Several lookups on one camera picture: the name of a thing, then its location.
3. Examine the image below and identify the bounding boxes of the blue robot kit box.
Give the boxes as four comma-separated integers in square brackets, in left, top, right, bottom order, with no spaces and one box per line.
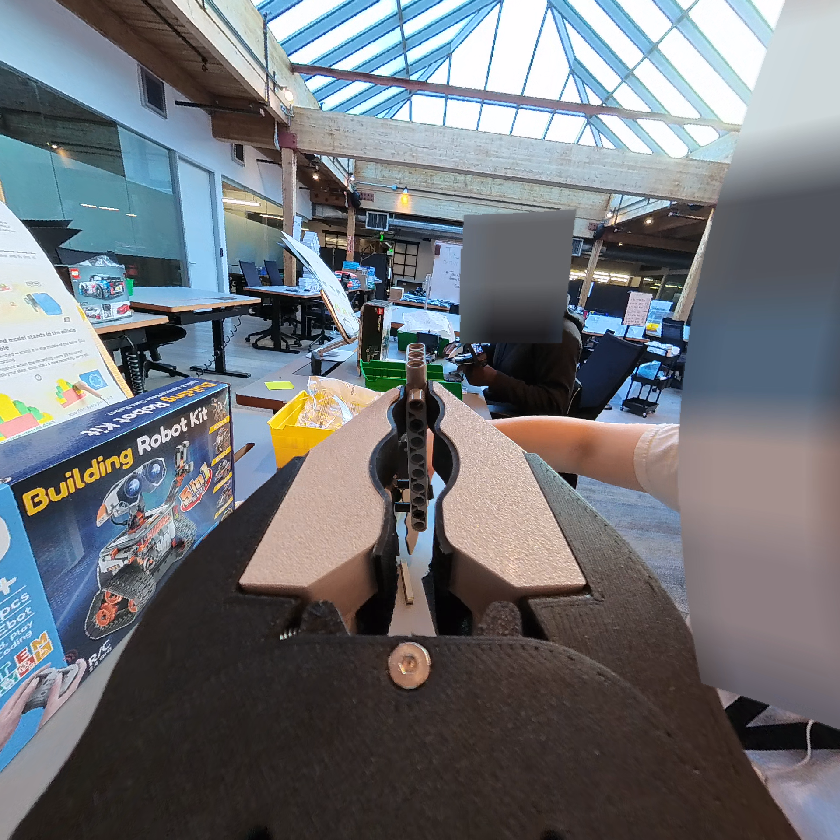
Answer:
[0,379,236,772]

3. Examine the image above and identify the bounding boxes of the green parts bin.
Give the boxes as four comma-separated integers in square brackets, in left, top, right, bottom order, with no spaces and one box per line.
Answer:
[360,357,481,398]
[397,328,460,355]

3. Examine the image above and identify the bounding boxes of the grey office desk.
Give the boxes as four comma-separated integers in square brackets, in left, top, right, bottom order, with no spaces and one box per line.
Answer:
[235,348,493,421]

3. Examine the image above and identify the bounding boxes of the black card sheet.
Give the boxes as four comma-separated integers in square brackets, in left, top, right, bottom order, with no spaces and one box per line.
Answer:
[18,220,84,252]

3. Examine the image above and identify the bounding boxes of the yellow plastic bin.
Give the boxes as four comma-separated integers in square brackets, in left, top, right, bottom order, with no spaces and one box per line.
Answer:
[268,390,358,468]

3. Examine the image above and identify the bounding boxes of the clear plastic bags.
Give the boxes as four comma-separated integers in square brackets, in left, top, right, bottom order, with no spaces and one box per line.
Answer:
[305,375,388,431]

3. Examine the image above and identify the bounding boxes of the dark tall set box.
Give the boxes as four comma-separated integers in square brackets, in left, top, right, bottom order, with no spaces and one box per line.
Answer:
[357,301,393,365]

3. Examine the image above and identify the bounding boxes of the person's right forearm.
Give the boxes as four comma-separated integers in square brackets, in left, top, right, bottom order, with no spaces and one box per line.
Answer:
[491,415,647,490]

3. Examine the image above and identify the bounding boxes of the tilted instruction poster board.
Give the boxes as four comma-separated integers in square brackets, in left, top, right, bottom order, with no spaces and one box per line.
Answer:
[281,231,362,361]

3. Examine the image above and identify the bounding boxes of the black rolling cart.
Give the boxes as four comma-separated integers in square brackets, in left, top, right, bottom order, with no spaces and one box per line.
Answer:
[621,357,680,419]

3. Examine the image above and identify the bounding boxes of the wooden poster board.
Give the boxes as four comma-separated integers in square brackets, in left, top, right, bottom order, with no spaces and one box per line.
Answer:
[0,199,137,399]

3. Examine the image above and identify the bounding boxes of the whiteboard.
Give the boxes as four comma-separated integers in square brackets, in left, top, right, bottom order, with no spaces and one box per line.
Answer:
[430,241,464,306]

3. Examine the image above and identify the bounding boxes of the black body strap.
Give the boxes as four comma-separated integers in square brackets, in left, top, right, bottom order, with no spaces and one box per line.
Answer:
[722,696,840,752]

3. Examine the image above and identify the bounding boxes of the white instruction poster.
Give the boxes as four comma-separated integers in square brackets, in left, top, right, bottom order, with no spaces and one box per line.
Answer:
[0,206,126,444]

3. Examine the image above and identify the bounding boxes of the black office chair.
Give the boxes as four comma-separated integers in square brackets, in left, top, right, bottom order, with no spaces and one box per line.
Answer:
[140,323,189,379]
[570,331,647,421]
[238,260,271,345]
[262,260,294,350]

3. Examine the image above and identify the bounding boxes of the wood-topped desk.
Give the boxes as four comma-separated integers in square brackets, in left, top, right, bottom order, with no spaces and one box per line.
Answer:
[244,284,324,355]
[130,287,261,379]
[92,311,170,395]

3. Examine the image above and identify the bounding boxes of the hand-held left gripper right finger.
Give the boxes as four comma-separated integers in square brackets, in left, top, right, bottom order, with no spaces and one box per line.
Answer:
[430,384,586,636]

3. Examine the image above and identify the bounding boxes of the toy car set box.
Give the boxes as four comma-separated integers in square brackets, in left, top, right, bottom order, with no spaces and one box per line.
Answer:
[69,256,134,324]

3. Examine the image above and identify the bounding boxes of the thin white cable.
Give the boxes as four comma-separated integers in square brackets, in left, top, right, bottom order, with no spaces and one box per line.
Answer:
[748,718,818,785]

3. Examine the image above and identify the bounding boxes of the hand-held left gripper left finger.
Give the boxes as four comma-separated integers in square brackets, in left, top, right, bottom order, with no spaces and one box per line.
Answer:
[238,386,403,636]

